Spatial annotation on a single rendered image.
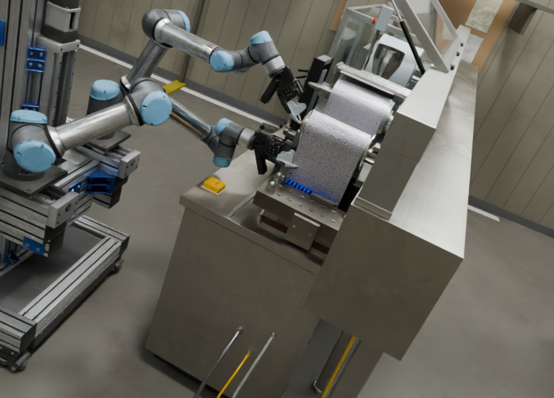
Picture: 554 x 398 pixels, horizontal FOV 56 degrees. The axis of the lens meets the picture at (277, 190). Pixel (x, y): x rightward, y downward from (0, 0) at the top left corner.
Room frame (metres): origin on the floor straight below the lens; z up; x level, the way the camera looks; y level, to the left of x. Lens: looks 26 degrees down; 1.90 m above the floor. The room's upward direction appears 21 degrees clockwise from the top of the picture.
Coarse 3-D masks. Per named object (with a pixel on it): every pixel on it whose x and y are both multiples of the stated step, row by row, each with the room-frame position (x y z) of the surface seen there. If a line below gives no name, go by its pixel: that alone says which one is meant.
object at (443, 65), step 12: (396, 0) 1.70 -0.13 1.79; (408, 12) 1.69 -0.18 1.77; (444, 12) 2.74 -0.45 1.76; (420, 24) 1.68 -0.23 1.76; (408, 36) 1.67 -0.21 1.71; (420, 36) 1.68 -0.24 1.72; (456, 36) 2.71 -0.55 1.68; (432, 48) 1.67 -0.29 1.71; (456, 48) 2.27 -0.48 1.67; (420, 60) 1.66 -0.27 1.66; (432, 60) 1.67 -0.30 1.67; (444, 60) 1.75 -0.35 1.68; (420, 72) 1.66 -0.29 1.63; (444, 72) 1.66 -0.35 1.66
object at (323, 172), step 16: (304, 144) 1.86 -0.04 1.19; (304, 160) 1.86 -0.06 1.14; (320, 160) 1.85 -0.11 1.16; (336, 160) 1.84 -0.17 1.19; (288, 176) 1.87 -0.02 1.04; (304, 176) 1.85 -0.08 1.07; (320, 176) 1.84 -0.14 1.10; (336, 176) 1.83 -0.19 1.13; (320, 192) 1.84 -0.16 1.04; (336, 192) 1.83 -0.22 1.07
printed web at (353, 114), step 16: (336, 96) 2.10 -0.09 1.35; (352, 96) 2.09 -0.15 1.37; (368, 96) 2.10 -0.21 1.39; (384, 96) 2.14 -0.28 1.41; (320, 112) 1.94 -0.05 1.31; (336, 112) 2.09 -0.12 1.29; (352, 112) 2.08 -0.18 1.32; (368, 112) 2.07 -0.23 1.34; (384, 112) 2.06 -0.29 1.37; (320, 128) 1.86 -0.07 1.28; (336, 128) 1.87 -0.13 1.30; (352, 128) 1.89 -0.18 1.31; (368, 128) 2.06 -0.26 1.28; (320, 144) 1.85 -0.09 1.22; (336, 144) 1.84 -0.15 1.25; (352, 144) 1.83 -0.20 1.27; (352, 160) 1.82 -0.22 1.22; (352, 176) 2.20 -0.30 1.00
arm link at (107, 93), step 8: (104, 80) 2.11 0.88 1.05; (96, 88) 2.03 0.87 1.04; (104, 88) 2.04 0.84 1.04; (112, 88) 2.06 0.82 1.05; (120, 88) 2.13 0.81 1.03; (96, 96) 2.02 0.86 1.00; (104, 96) 2.02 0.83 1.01; (112, 96) 2.05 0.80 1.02; (120, 96) 2.10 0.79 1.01; (88, 104) 2.04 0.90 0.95; (96, 104) 2.02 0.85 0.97; (104, 104) 2.03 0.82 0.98; (112, 104) 2.05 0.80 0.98
